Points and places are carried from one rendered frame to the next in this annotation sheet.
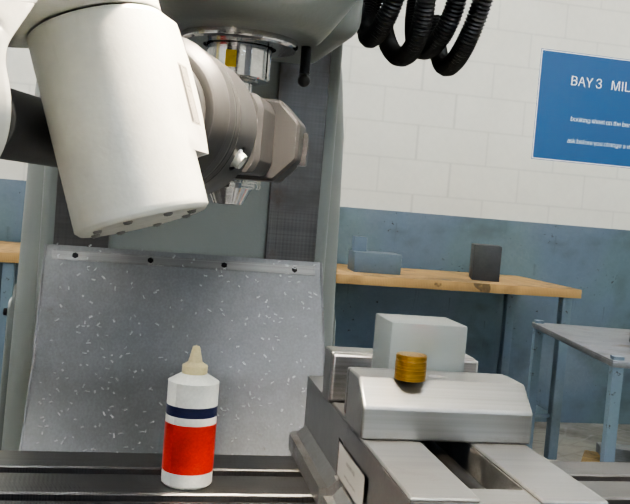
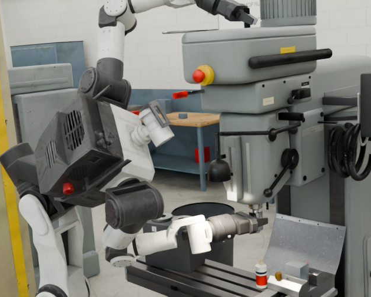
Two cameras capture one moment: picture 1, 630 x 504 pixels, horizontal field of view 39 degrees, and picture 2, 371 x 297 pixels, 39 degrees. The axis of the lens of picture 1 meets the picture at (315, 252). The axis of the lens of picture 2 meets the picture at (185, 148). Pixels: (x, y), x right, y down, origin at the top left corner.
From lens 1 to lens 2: 1.53 m
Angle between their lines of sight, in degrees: 56
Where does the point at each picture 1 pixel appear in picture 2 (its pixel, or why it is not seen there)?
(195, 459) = (259, 282)
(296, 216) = (337, 212)
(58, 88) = (188, 234)
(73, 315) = (279, 233)
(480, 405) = (289, 287)
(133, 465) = not seen: hidden behind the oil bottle
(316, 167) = (342, 198)
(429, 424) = (278, 288)
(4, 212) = not seen: outside the picture
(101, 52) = (190, 231)
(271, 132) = (247, 225)
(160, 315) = (299, 237)
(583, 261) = not seen: outside the picture
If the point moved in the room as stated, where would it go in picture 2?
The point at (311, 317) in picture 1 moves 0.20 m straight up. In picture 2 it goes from (339, 244) to (338, 194)
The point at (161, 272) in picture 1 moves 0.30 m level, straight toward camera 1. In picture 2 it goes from (301, 224) to (256, 247)
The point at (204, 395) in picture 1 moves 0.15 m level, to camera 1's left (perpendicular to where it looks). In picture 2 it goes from (259, 269) to (232, 257)
